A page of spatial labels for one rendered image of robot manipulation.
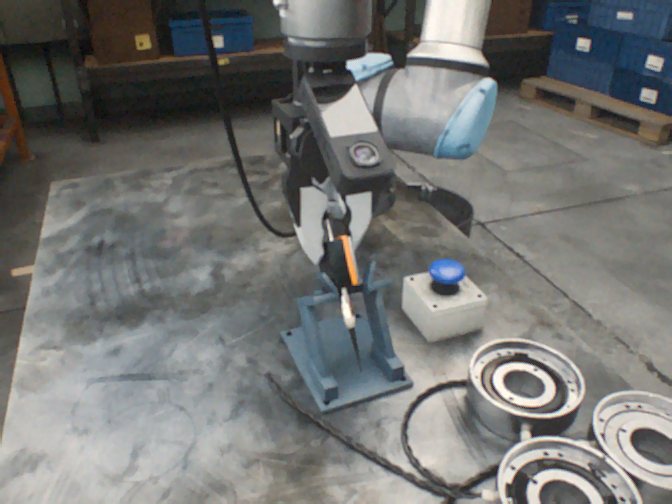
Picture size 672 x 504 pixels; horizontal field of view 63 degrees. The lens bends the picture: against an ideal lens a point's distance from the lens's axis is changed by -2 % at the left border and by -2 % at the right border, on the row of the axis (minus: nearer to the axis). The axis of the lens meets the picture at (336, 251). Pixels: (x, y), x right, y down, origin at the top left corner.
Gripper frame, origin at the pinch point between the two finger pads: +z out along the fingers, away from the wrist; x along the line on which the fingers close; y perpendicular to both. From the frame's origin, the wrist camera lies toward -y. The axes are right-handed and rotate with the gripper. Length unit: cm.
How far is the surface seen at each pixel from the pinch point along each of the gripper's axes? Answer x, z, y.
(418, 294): -10.0, 7.6, -0.2
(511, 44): -270, 51, 307
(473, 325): -15.4, 11.0, -3.8
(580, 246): -157, 92, 105
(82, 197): 25, 12, 52
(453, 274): -13.2, 4.8, -1.7
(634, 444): -19.3, 11.4, -23.4
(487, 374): -10.8, 9.2, -12.5
